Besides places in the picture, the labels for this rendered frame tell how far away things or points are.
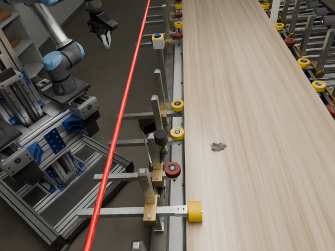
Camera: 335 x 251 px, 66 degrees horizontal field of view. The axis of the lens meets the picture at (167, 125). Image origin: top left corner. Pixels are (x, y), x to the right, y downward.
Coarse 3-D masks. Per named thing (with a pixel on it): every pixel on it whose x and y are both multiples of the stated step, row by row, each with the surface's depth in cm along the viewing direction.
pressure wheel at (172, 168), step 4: (168, 164) 128; (172, 164) 128; (176, 164) 128; (168, 168) 127; (172, 168) 126; (176, 168) 126; (168, 172) 125; (172, 172) 125; (176, 172) 124; (180, 172) 128; (168, 176) 126; (172, 176) 125; (176, 176) 126
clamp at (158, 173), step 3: (162, 162) 134; (162, 165) 133; (153, 168) 132; (162, 168) 132; (153, 171) 131; (156, 171) 131; (159, 171) 130; (162, 171) 130; (153, 174) 130; (156, 174) 129; (159, 174) 129; (162, 174) 129; (153, 177) 128; (159, 177) 128; (162, 177) 128; (153, 180) 127; (156, 180) 127; (159, 180) 127; (162, 180) 128; (153, 183) 128; (156, 183) 128; (159, 183) 128; (162, 183) 128; (156, 186) 130; (159, 186) 130; (162, 186) 130
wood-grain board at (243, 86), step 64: (192, 0) 295; (256, 0) 273; (192, 64) 195; (256, 64) 185; (192, 128) 146; (256, 128) 140; (320, 128) 135; (192, 192) 116; (256, 192) 113; (320, 192) 109
